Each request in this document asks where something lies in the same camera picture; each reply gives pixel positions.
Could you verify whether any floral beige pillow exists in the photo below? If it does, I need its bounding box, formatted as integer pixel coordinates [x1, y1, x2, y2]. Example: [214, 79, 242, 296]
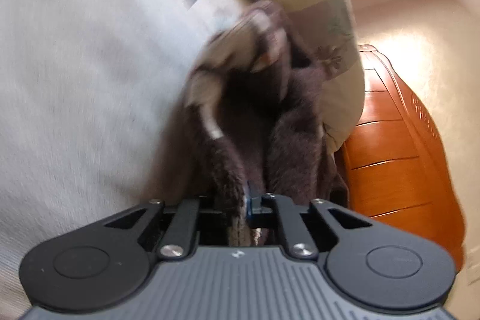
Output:
[271, 0, 365, 153]

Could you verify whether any patchwork pastel bed sheet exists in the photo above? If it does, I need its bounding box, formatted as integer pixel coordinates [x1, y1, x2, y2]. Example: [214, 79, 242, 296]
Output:
[1, 0, 246, 319]

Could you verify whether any orange wooden headboard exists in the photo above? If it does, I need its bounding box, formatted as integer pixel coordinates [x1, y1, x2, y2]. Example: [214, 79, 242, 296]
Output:
[341, 45, 465, 270]

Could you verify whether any dark brown knit sweater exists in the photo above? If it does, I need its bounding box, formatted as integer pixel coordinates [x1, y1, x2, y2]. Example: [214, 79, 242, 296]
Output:
[182, 0, 348, 246]

